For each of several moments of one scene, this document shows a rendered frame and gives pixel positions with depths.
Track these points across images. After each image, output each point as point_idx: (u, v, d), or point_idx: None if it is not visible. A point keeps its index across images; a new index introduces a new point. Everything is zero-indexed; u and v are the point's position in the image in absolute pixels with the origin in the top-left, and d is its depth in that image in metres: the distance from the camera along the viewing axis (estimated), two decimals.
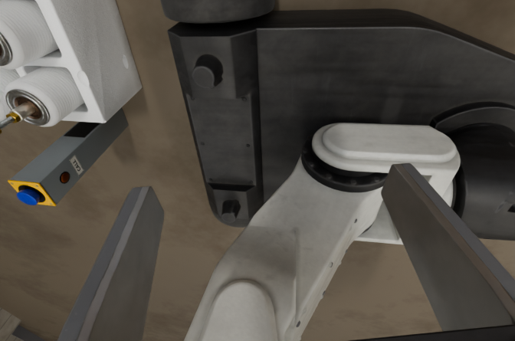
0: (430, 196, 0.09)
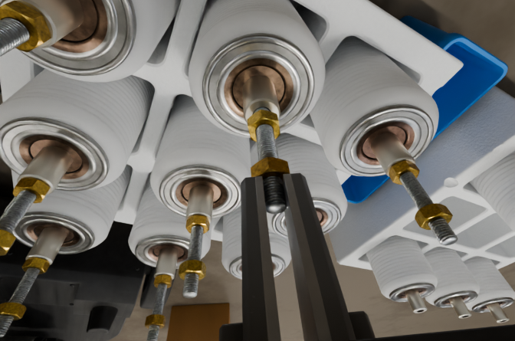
0: (301, 208, 0.09)
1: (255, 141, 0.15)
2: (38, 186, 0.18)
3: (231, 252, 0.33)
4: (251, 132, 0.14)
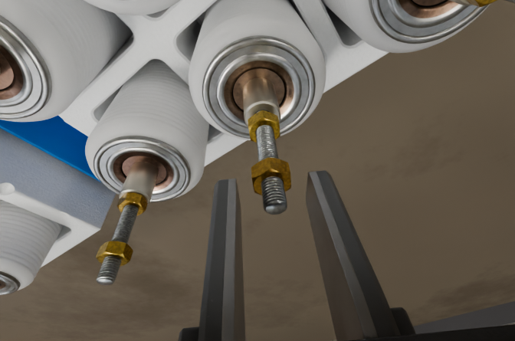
0: (331, 205, 0.09)
1: (280, 132, 0.15)
2: None
3: None
4: None
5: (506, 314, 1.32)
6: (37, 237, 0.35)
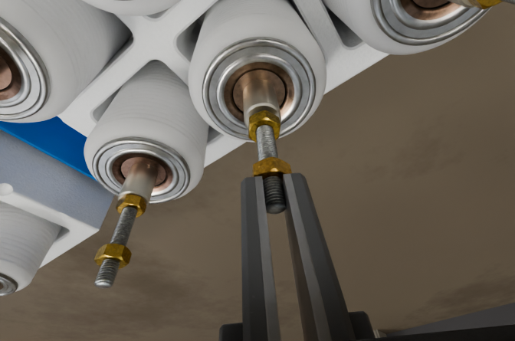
0: (301, 208, 0.09)
1: (253, 140, 0.15)
2: None
3: None
4: (251, 130, 0.14)
5: (506, 316, 1.32)
6: (36, 237, 0.35)
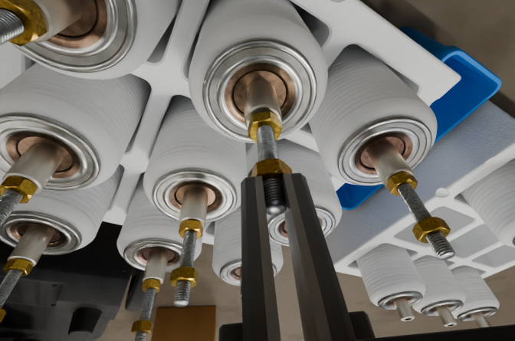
0: (301, 208, 0.09)
1: (265, 119, 0.14)
2: (25, 185, 0.17)
3: (223, 257, 0.33)
4: (276, 126, 0.14)
5: None
6: (511, 185, 0.34)
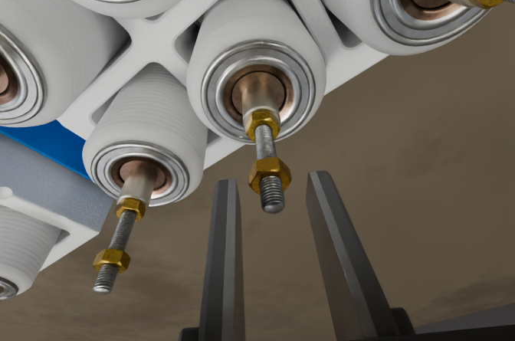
0: (331, 205, 0.09)
1: (248, 136, 0.15)
2: None
3: None
4: (252, 127, 0.14)
5: (509, 315, 1.32)
6: (36, 240, 0.35)
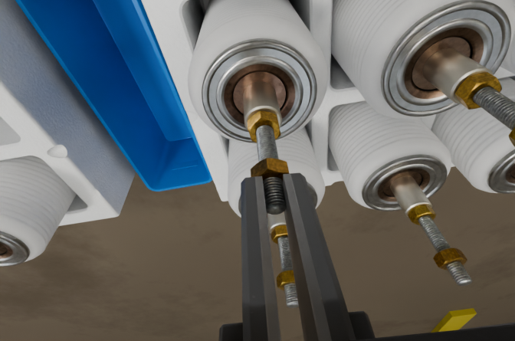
0: (301, 208, 0.09)
1: (434, 214, 0.21)
2: None
3: None
4: (431, 220, 0.22)
5: None
6: (60, 209, 0.31)
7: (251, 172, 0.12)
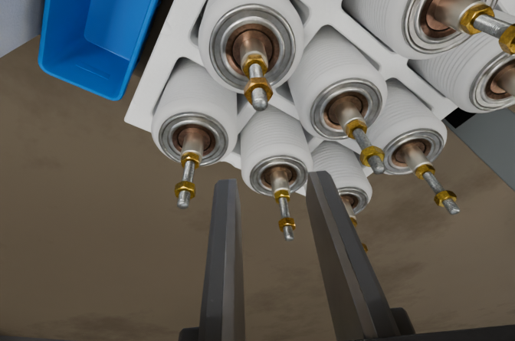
0: (331, 205, 0.09)
1: (290, 198, 0.31)
2: (417, 175, 0.30)
3: None
4: None
5: None
6: None
7: None
